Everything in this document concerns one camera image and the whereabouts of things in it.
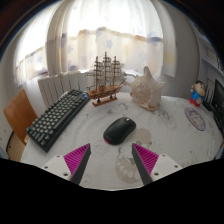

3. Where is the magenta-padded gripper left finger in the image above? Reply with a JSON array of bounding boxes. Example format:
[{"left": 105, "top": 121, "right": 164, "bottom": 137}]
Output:
[{"left": 41, "top": 143, "right": 92, "bottom": 186}]

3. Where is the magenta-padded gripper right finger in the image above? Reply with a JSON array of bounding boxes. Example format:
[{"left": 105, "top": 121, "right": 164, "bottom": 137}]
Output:
[{"left": 131, "top": 143, "right": 184, "bottom": 186}]

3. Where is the black computer mouse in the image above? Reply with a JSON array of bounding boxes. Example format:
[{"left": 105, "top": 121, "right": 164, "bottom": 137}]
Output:
[{"left": 102, "top": 116, "right": 137, "bottom": 146}]

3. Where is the white printed tablecloth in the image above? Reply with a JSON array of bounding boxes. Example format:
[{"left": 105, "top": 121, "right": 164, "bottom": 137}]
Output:
[{"left": 20, "top": 91, "right": 224, "bottom": 191}]

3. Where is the black keyboard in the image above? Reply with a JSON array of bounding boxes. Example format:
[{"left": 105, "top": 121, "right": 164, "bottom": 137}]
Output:
[{"left": 26, "top": 89, "right": 90, "bottom": 153}]

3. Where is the large white conch shell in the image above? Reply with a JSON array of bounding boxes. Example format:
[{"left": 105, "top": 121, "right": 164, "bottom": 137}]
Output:
[{"left": 128, "top": 65, "right": 166, "bottom": 112}]

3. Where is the wooden chair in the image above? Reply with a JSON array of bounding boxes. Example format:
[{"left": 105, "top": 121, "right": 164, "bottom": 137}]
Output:
[{"left": 3, "top": 88, "right": 39, "bottom": 163}]

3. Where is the wooden model sailing ship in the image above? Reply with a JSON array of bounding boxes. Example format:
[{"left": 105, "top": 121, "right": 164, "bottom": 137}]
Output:
[{"left": 85, "top": 51, "right": 128, "bottom": 108}]

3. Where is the cartoon boy figurine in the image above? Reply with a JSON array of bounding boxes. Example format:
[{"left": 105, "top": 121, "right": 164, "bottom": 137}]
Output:
[{"left": 189, "top": 80, "right": 206, "bottom": 108}]

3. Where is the black router with antennas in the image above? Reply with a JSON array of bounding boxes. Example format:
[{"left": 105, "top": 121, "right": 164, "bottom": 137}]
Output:
[{"left": 203, "top": 78, "right": 216, "bottom": 111}]

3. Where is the sheer star-print curtain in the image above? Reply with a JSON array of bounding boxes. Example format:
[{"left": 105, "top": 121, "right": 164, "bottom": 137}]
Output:
[{"left": 13, "top": 0, "right": 178, "bottom": 86}]

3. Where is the white wall shelf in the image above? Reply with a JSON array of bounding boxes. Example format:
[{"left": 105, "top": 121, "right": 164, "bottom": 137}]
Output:
[{"left": 198, "top": 33, "right": 224, "bottom": 76}]

